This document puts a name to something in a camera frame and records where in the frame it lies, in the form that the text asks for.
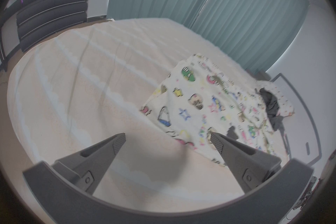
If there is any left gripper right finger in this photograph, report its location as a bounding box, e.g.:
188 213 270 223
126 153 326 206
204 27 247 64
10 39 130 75
210 132 282 194

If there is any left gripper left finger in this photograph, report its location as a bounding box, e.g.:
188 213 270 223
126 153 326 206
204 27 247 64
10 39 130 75
53 133 127 195

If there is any white printed pyjama top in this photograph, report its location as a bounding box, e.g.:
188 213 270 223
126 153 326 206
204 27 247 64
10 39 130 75
139 54 279 167

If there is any black garment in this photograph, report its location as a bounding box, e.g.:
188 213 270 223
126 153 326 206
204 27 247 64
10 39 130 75
258 88 286 131

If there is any bed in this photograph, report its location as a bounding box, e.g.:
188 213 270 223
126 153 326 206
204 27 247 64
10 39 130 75
6 18 322 211

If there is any white printed pillow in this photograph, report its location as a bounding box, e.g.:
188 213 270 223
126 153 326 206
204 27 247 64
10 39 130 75
256 81 295 117

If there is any grey bedside table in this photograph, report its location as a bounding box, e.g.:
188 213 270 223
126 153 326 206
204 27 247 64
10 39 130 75
253 70 271 81

